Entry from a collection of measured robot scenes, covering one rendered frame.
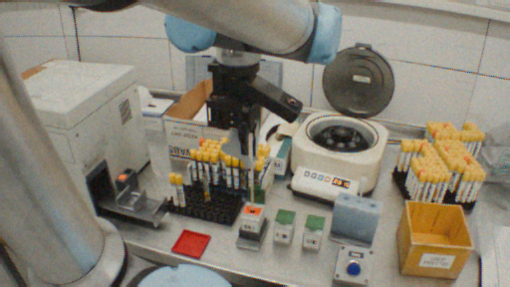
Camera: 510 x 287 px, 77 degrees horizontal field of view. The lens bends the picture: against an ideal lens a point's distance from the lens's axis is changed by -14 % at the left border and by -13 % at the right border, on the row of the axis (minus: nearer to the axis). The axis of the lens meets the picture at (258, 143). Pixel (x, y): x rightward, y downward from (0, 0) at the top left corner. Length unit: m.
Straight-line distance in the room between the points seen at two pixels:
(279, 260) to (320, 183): 0.24
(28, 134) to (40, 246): 0.10
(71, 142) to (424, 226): 0.82
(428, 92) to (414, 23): 0.23
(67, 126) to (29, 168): 0.54
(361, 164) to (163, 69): 0.83
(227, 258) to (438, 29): 0.86
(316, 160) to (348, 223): 0.20
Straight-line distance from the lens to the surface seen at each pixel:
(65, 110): 0.82
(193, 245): 0.84
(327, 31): 0.42
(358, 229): 0.84
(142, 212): 0.89
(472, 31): 1.20
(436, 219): 0.90
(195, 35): 0.47
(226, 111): 0.64
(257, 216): 0.79
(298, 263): 0.80
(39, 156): 0.30
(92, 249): 0.38
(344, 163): 0.92
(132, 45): 1.46
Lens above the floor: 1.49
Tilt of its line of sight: 32 degrees down
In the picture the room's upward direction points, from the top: straight up
